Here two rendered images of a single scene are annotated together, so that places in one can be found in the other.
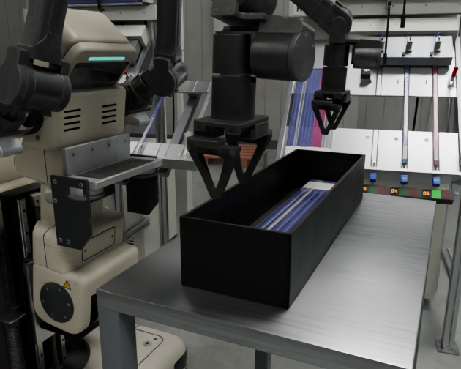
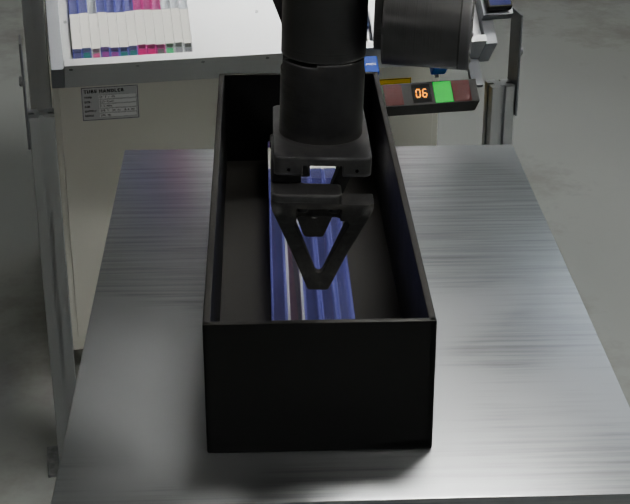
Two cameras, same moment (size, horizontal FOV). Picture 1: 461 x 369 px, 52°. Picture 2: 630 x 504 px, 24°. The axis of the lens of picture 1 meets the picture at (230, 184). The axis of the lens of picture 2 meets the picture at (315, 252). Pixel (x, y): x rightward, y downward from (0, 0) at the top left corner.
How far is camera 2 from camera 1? 0.55 m
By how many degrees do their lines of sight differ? 27
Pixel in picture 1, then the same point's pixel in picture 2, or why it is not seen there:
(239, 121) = (356, 146)
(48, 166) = not seen: outside the picture
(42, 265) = not seen: outside the picture
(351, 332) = (552, 459)
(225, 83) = (327, 80)
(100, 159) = not seen: outside the picture
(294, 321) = (456, 465)
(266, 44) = (415, 15)
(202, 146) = (308, 206)
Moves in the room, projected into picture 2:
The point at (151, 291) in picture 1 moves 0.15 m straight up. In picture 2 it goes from (162, 480) to (152, 300)
